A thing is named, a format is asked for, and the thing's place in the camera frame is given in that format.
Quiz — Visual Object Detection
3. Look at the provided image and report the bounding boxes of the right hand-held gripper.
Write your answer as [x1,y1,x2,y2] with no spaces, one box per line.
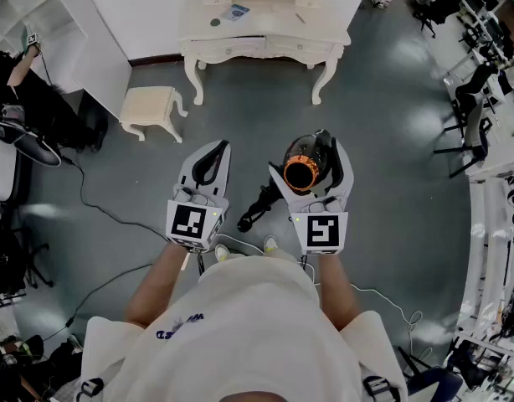
[267,137,356,256]

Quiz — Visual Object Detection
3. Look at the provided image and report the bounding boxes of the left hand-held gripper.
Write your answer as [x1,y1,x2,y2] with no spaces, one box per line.
[165,139,233,254]

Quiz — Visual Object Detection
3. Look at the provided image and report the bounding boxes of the white dressing table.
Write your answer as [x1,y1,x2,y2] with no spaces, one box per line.
[177,0,352,106]

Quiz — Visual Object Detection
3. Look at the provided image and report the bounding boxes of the person's left forearm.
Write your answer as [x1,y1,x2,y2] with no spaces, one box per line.
[125,240,195,330]

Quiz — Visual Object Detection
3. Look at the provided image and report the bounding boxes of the person's right forearm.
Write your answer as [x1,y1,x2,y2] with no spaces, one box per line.
[317,252,362,332]

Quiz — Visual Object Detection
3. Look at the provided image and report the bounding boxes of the cream upholstered stool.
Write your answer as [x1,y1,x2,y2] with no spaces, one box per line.
[119,85,189,144]

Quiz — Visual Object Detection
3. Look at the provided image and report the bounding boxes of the person's white shirt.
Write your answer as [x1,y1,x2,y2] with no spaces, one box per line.
[79,253,409,402]

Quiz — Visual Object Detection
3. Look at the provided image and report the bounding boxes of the blue face mask packet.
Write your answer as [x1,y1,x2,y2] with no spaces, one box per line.
[220,4,250,23]

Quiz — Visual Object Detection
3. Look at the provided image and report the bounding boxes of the grey office chair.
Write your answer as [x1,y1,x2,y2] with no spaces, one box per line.
[433,106,492,179]

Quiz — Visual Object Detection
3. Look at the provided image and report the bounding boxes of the black office chair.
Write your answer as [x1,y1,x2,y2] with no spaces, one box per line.
[454,61,499,127]

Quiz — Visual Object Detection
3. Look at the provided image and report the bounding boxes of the white rack with equipment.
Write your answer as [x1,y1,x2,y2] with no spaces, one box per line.
[445,173,514,393]

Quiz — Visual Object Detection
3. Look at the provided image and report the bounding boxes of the long white desk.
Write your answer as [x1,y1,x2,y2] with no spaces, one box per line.
[443,0,514,179]

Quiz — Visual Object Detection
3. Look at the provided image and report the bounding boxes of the white shelf unit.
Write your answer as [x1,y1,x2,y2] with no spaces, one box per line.
[0,0,89,95]

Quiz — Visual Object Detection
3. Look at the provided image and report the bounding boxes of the black floor cable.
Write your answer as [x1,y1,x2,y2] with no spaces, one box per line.
[59,157,171,242]

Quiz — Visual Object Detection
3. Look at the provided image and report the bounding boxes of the white floor cable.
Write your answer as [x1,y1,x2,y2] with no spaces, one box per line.
[348,282,434,368]

